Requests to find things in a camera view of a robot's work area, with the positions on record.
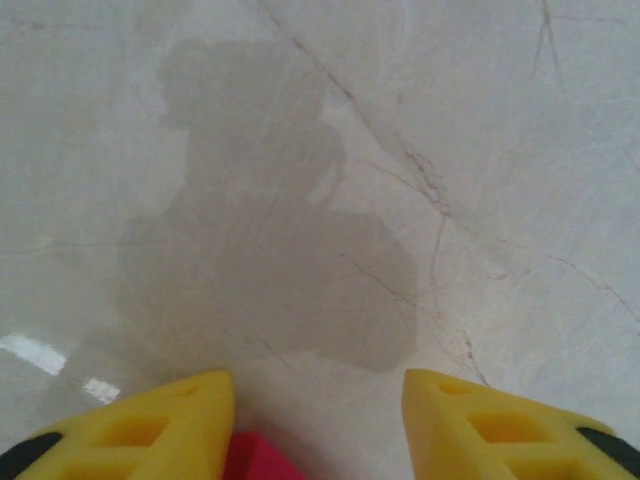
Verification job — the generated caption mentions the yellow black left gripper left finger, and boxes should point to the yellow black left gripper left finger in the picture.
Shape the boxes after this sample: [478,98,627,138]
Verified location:
[0,369,236,480]

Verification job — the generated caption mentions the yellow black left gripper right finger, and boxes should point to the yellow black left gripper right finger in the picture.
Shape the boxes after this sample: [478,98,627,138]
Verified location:
[402,368,640,480]

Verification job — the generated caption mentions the red t-shirt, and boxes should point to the red t-shirt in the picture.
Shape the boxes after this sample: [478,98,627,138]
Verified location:
[224,430,307,480]

